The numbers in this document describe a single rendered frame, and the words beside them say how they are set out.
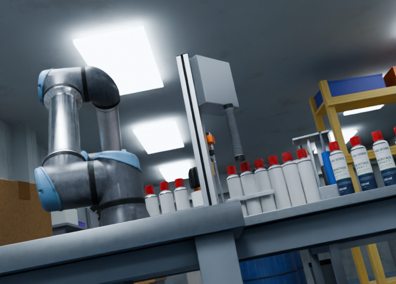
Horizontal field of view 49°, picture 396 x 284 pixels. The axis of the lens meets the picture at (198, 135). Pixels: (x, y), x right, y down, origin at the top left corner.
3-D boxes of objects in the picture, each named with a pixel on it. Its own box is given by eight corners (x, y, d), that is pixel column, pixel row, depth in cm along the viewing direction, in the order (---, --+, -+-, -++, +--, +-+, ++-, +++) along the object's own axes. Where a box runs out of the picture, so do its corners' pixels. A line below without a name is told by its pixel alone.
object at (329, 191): (346, 202, 164) (328, 138, 172) (349, 198, 152) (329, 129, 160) (309, 210, 167) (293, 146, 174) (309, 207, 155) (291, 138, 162)
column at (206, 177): (226, 237, 144) (190, 57, 164) (223, 236, 140) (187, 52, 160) (213, 240, 145) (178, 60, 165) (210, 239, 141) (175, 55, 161)
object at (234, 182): (250, 220, 158) (238, 166, 164) (248, 219, 154) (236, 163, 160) (236, 223, 159) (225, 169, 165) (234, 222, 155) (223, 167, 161)
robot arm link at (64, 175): (95, 185, 105) (83, 58, 143) (30, 194, 102) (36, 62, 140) (100, 215, 113) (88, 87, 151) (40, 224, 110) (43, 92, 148)
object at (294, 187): (307, 208, 154) (293, 152, 160) (307, 206, 149) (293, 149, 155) (293, 211, 155) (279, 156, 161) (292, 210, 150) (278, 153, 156)
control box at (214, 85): (240, 107, 163) (229, 62, 168) (206, 102, 151) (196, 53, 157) (221, 117, 170) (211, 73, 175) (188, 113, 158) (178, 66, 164)
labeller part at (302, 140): (327, 138, 171) (327, 136, 172) (329, 131, 161) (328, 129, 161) (293, 147, 174) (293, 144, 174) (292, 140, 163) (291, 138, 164)
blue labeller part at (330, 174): (342, 195, 156) (329, 152, 161) (342, 194, 153) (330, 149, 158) (332, 197, 157) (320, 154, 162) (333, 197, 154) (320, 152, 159)
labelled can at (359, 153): (378, 193, 150) (360, 136, 156) (380, 191, 145) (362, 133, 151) (362, 196, 151) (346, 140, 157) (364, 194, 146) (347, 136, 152)
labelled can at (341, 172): (356, 198, 151) (339, 142, 157) (357, 196, 147) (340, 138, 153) (340, 201, 152) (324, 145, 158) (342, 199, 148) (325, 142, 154)
